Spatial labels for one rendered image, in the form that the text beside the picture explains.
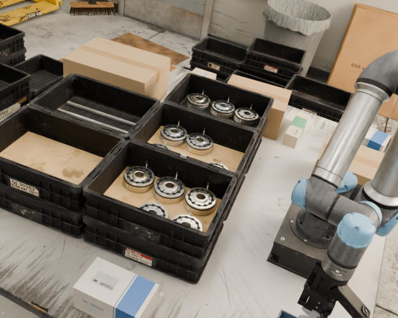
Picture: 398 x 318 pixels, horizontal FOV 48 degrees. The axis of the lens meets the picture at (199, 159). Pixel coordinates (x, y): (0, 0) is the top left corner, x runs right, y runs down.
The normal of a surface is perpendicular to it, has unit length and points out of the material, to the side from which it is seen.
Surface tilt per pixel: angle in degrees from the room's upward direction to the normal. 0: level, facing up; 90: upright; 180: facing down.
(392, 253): 0
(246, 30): 90
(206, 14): 90
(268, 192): 0
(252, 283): 0
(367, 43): 78
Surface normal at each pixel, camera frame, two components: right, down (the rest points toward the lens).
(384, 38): -0.38, 0.36
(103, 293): 0.15, -0.79
